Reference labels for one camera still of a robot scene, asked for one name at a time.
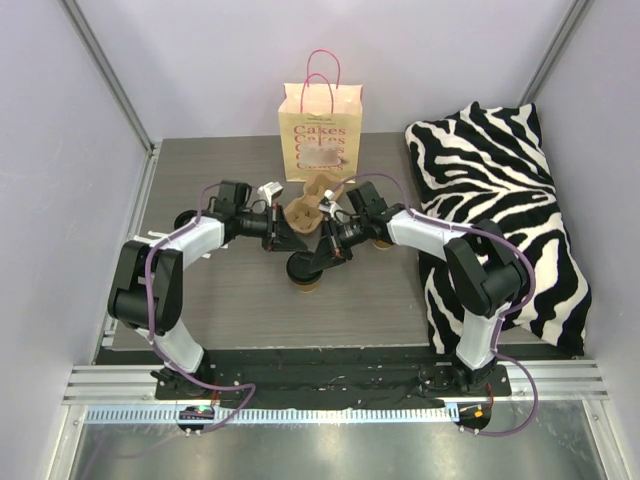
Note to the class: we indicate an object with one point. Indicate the white wrapped straw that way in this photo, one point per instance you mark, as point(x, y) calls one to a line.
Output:
point(143, 240)
point(157, 235)

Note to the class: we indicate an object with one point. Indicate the white wrapped straw lower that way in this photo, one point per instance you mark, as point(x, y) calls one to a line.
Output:
point(143, 240)

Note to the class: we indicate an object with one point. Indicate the paper cakes bag pink handles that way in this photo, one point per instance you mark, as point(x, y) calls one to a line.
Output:
point(320, 121)

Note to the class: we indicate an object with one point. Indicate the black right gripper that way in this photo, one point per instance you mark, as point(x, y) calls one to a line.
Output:
point(330, 240)

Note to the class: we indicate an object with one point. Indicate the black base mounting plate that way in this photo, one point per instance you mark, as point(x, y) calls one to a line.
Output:
point(332, 379)

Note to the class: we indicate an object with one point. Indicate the black plastic cup lid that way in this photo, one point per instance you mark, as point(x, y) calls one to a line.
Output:
point(298, 269)

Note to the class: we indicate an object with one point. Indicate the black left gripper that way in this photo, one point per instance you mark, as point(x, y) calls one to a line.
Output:
point(273, 228)

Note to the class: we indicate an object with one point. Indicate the zebra print pillow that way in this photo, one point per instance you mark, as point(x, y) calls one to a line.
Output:
point(489, 163)

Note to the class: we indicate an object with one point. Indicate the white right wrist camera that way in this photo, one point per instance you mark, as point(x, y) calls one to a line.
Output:
point(329, 206)

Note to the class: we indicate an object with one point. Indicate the brown paper coffee cup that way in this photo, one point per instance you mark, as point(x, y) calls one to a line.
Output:
point(381, 244)

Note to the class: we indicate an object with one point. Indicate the white wrapped straw upper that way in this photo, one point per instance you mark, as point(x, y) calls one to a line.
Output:
point(157, 235)

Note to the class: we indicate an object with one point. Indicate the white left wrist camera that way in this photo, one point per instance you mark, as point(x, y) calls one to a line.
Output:
point(270, 192)

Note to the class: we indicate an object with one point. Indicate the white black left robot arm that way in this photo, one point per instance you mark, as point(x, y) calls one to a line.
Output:
point(147, 289)

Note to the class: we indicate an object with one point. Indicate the brown pulp cup carrier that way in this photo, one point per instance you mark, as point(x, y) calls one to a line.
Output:
point(303, 214)

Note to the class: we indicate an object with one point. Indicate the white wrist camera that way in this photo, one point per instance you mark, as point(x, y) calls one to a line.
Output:
point(270, 192)
point(329, 206)

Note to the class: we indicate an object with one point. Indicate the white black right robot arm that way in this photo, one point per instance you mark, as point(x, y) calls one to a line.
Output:
point(491, 277)

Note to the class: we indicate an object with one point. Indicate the aluminium frame rail front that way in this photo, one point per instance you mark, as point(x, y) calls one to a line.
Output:
point(126, 394)

